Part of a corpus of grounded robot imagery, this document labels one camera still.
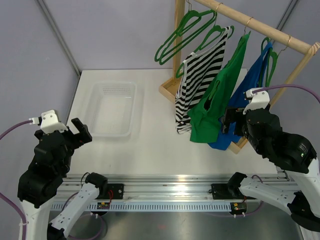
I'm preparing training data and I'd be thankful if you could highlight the green tank top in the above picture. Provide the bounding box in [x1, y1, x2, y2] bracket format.
[188, 33, 251, 144]

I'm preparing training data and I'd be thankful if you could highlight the blue tank top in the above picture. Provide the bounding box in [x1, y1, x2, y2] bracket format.
[208, 53, 264, 151]

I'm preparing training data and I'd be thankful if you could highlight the striped black white tank top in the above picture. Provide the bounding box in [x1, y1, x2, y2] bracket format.
[175, 25, 234, 134]

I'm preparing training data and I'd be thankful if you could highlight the green hanger of blue top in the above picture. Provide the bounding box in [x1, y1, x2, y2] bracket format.
[257, 36, 291, 88]

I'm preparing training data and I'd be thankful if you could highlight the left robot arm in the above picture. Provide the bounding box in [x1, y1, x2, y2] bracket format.
[17, 118, 108, 240]

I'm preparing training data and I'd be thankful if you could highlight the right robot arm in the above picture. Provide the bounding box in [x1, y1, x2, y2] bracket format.
[222, 107, 320, 232]

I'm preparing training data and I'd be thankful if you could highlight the empty green hanger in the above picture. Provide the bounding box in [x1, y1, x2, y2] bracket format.
[154, 1, 217, 62]
[158, 9, 219, 65]

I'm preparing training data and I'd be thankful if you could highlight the white plastic basket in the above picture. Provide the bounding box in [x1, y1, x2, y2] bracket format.
[83, 81, 137, 138]

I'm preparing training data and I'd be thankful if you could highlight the wooden clothes rack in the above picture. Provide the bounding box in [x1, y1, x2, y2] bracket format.
[159, 0, 320, 154]

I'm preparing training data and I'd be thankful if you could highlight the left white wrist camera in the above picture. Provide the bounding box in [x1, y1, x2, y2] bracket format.
[28, 109, 69, 134]

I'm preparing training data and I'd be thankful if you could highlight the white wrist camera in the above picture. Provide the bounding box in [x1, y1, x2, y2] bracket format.
[28, 109, 69, 134]
[243, 87, 270, 115]

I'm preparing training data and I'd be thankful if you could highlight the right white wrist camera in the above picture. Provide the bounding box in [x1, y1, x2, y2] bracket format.
[243, 87, 270, 115]

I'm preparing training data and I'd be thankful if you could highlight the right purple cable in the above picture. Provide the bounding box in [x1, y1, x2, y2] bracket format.
[252, 84, 320, 105]

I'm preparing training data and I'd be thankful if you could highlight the purple cable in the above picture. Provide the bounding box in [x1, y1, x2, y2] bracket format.
[252, 84, 320, 105]
[0, 119, 33, 240]

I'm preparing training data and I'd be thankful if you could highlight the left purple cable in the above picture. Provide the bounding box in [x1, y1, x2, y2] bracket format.
[0, 119, 33, 240]

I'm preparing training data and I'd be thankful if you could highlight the aluminium mounting rail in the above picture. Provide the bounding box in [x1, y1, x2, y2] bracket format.
[57, 171, 299, 201]

